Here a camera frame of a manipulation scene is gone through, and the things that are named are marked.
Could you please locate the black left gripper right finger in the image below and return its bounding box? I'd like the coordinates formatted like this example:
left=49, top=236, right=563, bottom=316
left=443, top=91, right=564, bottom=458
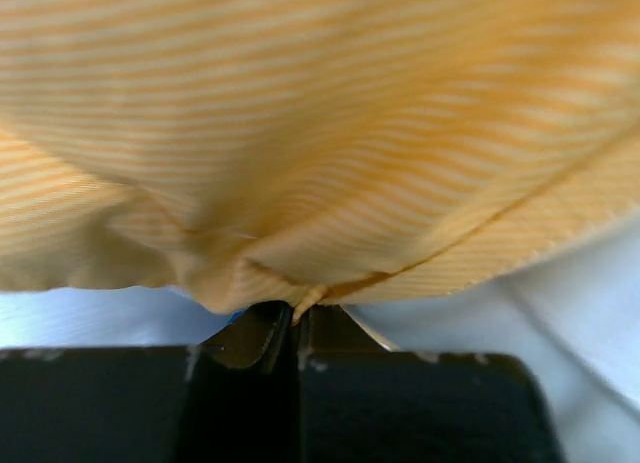
left=298, top=307, right=565, bottom=463

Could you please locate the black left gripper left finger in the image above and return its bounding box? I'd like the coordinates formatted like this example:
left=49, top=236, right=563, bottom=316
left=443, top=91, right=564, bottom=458
left=1, top=302, right=295, bottom=462

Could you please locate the white pillow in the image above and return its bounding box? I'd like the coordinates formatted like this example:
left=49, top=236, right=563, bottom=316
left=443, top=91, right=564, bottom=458
left=1, top=223, right=639, bottom=462

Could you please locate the yellow printed pillowcase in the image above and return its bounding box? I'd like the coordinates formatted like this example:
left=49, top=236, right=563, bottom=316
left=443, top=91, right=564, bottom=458
left=1, top=0, right=639, bottom=312

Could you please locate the blue pillowcase inner flap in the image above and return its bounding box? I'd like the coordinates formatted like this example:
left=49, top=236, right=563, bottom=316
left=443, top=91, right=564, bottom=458
left=227, top=310, right=244, bottom=325

